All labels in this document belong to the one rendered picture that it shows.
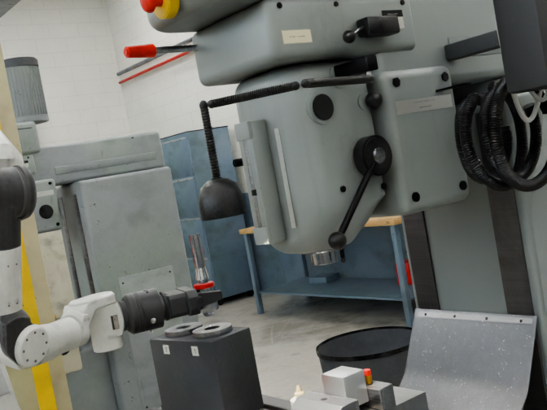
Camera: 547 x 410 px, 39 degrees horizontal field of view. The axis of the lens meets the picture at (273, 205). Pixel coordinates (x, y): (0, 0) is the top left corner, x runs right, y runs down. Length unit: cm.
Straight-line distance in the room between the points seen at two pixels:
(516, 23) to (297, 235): 49
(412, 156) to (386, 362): 196
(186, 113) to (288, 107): 860
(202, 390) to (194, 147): 698
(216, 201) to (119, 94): 1018
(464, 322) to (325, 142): 58
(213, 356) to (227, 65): 66
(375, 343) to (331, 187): 246
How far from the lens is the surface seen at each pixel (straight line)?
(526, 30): 129
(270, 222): 129
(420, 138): 140
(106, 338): 166
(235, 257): 880
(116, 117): 1124
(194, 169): 857
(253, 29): 125
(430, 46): 147
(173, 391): 182
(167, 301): 168
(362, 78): 123
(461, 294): 168
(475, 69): 156
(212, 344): 167
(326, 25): 129
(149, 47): 134
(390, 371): 327
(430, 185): 141
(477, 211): 160
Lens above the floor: 147
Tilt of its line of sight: 3 degrees down
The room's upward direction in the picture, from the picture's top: 10 degrees counter-clockwise
